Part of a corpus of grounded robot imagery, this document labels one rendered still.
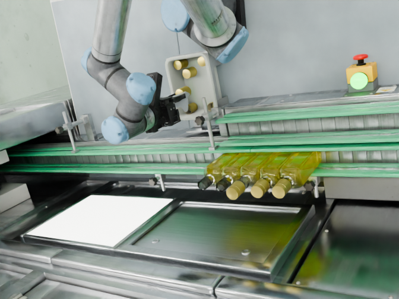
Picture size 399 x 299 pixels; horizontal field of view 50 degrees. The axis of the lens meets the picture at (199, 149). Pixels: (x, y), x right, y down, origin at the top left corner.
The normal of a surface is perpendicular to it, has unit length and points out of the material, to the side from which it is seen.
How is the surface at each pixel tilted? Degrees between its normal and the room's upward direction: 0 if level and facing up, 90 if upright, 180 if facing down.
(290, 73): 0
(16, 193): 90
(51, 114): 90
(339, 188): 0
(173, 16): 11
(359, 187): 0
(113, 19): 43
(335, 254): 91
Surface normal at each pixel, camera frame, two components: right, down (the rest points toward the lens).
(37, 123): 0.84, -0.02
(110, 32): 0.07, 0.77
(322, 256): -0.19, -0.94
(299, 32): -0.50, 0.34
